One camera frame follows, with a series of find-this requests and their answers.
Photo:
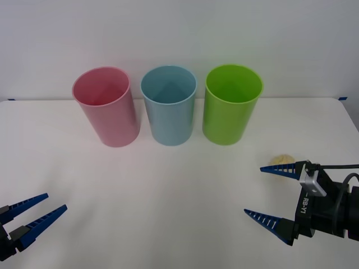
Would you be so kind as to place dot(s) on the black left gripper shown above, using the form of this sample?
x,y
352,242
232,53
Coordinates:
x,y
5,243

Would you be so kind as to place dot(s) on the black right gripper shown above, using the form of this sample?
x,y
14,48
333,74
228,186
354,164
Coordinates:
x,y
322,213

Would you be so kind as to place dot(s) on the pale yellow lump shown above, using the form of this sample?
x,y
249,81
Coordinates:
x,y
281,159

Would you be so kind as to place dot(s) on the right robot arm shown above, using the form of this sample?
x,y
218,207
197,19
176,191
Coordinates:
x,y
354,213

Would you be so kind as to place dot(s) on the green plastic bin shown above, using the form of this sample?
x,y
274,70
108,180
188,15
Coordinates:
x,y
227,123

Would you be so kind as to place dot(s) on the pink plastic bin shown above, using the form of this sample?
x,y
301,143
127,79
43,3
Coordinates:
x,y
112,123

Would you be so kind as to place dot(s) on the pale blue plastic bin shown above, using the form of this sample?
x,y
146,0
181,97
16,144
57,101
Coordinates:
x,y
171,123

